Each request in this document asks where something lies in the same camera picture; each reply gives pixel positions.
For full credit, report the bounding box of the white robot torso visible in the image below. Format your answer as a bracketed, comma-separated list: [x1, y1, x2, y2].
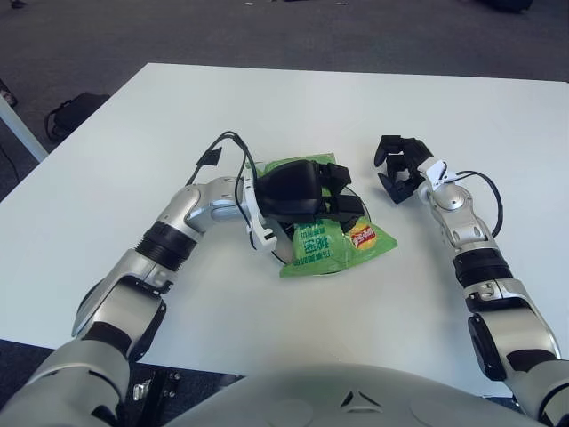
[164, 362, 530, 427]

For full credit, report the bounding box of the black bag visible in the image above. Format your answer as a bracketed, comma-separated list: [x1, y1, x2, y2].
[44, 92, 111, 142]

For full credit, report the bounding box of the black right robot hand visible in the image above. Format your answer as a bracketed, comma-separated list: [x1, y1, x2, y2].
[373, 133, 436, 206]

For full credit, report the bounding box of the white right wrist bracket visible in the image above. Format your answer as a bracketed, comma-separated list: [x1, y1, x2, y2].
[420, 159, 459, 192]

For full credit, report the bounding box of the black metal mount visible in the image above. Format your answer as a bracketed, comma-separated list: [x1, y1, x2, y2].
[132, 368, 183, 417]

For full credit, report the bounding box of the green snack bag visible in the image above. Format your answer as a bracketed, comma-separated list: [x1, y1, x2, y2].
[255, 151, 398, 279]

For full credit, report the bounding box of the white table leg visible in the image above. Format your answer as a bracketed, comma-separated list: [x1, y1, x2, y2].
[0, 94, 49, 164]

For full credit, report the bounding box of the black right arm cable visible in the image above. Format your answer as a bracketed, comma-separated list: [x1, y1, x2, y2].
[453, 170, 505, 237]

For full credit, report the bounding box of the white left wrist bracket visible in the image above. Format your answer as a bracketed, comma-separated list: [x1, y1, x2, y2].
[242, 168, 279, 253]

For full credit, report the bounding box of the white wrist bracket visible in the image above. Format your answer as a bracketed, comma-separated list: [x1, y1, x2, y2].
[420, 159, 459, 192]
[242, 168, 279, 253]

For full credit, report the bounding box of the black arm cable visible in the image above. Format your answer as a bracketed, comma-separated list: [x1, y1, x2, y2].
[453, 170, 505, 237]
[184, 130, 260, 232]

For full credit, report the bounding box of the dark background object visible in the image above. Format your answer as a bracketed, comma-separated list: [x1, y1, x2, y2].
[473, 0, 534, 13]

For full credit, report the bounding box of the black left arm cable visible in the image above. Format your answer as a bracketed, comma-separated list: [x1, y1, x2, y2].
[184, 130, 260, 232]

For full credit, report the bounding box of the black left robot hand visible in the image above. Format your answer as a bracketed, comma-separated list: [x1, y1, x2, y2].
[256, 160, 365, 229]

